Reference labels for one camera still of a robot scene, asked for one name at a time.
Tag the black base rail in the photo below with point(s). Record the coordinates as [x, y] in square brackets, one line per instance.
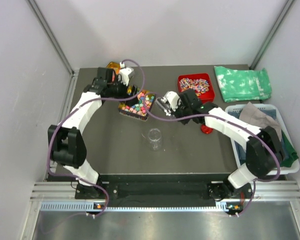
[170, 190]

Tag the clear glass jar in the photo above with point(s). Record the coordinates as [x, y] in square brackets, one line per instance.
[153, 138]

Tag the speckled tin pastel star candies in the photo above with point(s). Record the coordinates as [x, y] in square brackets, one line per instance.
[137, 107]

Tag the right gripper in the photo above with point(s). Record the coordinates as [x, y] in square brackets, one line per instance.
[180, 105]

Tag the gold tin translucent star candies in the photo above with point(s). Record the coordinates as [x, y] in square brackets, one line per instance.
[115, 66]

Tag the blue cloth in basket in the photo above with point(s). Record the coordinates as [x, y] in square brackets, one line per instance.
[240, 154]

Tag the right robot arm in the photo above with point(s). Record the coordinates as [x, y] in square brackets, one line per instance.
[262, 145]

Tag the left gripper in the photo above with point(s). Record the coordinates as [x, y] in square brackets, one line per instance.
[124, 87]

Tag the red box of lollipops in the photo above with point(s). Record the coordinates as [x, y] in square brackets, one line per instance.
[200, 83]

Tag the grey cloth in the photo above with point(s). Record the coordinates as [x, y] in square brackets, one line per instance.
[250, 114]

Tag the green white cloth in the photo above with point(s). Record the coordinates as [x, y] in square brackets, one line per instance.
[243, 85]

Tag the red round lid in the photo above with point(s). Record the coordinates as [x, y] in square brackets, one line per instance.
[205, 129]

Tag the green cloth in basket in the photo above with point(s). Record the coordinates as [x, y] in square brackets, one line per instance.
[290, 154]

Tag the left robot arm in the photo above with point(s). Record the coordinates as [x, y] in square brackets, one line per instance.
[66, 144]

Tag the metal scoop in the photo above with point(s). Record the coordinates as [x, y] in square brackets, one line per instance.
[164, 105]

